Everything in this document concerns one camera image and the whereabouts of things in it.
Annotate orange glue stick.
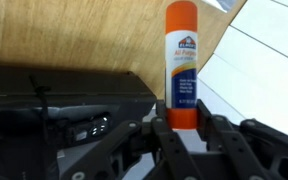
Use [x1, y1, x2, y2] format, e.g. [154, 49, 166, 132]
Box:
[165, 0, 198, 129]

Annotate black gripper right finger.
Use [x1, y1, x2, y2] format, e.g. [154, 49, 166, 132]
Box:
[196, 100, 288, 180]

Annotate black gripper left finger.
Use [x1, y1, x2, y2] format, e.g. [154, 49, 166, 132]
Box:
[60, 100, 204, 180]

